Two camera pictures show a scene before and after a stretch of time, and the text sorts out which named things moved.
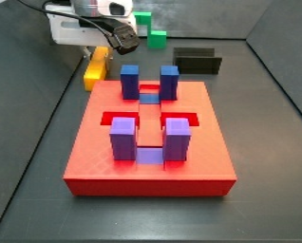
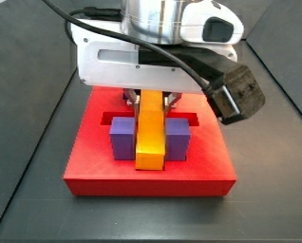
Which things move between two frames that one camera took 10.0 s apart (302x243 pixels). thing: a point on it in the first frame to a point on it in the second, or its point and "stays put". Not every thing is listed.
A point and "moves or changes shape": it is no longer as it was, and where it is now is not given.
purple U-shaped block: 125,142 stays put
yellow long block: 97,68 moves or changes shape
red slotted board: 204,175 stays put
